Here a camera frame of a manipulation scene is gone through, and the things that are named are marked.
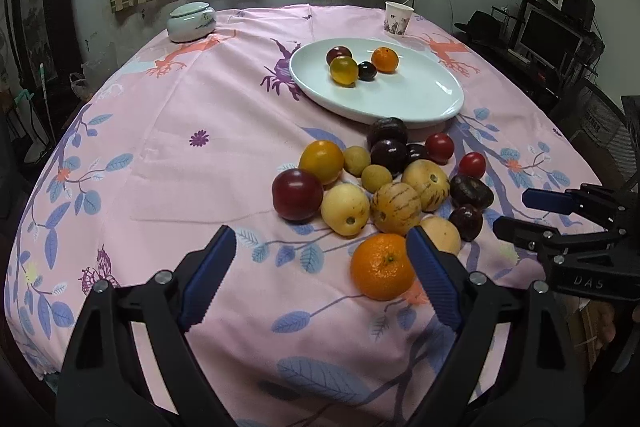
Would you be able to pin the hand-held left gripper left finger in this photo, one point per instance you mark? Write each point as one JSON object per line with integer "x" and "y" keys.
{"x": 210, "y": 274}

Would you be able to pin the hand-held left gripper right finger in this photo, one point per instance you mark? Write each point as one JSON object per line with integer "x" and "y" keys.
{"x": 432, "y": 279}

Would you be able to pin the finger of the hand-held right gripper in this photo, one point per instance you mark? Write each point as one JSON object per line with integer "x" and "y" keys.
{"x": 547, "y": 200}
{"x": 530, "y": 234}

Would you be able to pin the pale yellow round fruit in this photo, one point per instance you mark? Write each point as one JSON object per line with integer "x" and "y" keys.
{"x": 345, "y": 209}
{"x": 444, "y": 233}

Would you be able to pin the large orange mandarin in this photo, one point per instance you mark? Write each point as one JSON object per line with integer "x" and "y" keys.
{"x": 381, "y": 267}

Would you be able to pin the striped pepino melon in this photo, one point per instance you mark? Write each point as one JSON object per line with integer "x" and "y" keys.
{"x": 425, "y": 184}
{"x": 396, "y": 208}

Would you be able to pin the small dark purple fruit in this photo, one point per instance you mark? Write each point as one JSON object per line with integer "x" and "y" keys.
{"x": 367, "y": 71}
{"x": 417, "y": 153}

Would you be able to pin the dark purple plum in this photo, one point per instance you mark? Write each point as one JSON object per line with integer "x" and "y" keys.
{"x": 388, "y": 158}
{"x": 465, "y": 222}
{"x": 387, "y": 129}
{"x": 471, "y": 192}

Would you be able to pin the white oval plate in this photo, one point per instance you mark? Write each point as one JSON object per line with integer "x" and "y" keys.
{"x": 415, "y": 92}

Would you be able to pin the person's right hand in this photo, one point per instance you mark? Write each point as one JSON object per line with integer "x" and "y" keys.
{"x": 606, "y": 326}

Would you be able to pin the large red plum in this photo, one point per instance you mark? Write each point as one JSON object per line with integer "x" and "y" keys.
{"x": 297, "y": 194}

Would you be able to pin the dark computer desk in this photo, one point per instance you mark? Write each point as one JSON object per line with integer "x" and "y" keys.
{"x": 520, "y": 74}

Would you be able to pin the pink printed tablecloth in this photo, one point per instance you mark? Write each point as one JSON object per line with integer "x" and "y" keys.
{"x": 175, "y": 147}

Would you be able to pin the yellow orange tomato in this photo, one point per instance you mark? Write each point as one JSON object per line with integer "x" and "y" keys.
{"x": 321, "y": 161}

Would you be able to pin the computer monitor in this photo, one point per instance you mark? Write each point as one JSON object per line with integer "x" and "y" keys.
{"x": 547, "y": 38}

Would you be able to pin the black hat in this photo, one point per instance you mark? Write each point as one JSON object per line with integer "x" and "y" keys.
{"x": 482, "y": 27}

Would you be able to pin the black speaker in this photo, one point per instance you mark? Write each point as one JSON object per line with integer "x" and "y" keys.
{"x": 579, "y": 4}

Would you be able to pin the small orange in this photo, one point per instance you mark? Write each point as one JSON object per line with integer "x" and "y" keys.
{"x": 385, "y": 60}

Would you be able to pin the amber yellow tomato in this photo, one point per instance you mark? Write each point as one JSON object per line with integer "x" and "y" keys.
{"x": 343, "y": 71}

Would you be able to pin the clear plastic bag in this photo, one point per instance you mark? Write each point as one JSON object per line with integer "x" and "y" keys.
{"x": 80, "y": 86}

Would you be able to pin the printed paper cup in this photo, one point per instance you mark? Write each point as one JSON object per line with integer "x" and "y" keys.
{"x": 398, "y": 19}

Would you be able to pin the dark red plum on plate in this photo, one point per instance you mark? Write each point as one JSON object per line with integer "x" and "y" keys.
{"x": 338, "y": 53}

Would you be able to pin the white ceramic lidded jar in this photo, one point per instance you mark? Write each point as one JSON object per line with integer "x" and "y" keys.
{"x": 190, "y": 23}

